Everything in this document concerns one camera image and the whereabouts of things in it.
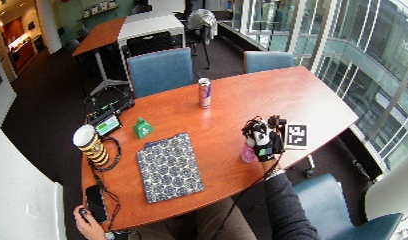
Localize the silver wrist bracelet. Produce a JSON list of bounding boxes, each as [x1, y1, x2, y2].
[[263, 167, 287, 181]]

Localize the black smartphone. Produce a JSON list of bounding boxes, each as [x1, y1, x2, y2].
[[85, 184, 110, 225]]

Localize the green small tent-shaped object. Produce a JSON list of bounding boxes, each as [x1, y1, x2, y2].
[[133, 116, 155, 140]]

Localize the white marker cube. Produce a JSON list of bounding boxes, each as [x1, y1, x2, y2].
[[283, 123, 311, 150]]

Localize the person's legs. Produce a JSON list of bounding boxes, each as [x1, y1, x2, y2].
[[137, 196, 260, 240]]

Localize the grey jacket on stand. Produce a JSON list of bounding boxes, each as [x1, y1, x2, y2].
[[187, 8, 219, 46]]

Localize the black mesh chair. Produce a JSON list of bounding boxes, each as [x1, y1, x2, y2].
[[126, 31, 175, 58]]

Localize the blue upholstered chair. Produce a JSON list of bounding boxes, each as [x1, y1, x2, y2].
[[127, 47, 196, 99], [292, 172, 405, 240], [243, 50, 296, 75]]

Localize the silver drink can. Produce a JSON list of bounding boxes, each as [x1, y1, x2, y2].
[[198, 77, 214, 110]]

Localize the black glove cable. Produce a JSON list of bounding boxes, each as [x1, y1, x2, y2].
[[211, 151, 287, 240]]

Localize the brown wooden conference table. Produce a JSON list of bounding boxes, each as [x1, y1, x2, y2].
[[81, 65, 360, 232]]

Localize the black electronics box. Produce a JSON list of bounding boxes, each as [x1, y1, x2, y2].
[[85, 95, 138, 125]]

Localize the pink plastic bottle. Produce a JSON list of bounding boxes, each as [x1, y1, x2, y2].
[[240, 137, 259, 164]]

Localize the blue patterned fabric sleeve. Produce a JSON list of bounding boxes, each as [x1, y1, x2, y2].
[[135, 132, 206, 205]]

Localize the orange wooden table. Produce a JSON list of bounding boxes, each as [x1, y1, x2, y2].
[[71, 17, 129, 58]]

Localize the small device with green screen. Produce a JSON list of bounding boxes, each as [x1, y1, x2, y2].
[[94, 114, 125, 138]]

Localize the white table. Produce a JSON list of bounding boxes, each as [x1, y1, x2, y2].
[[117, 14, 187, 48]]

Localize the yellow black patterned paper cup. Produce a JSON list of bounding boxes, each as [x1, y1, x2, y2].
[[73, 124, 113, 167]]

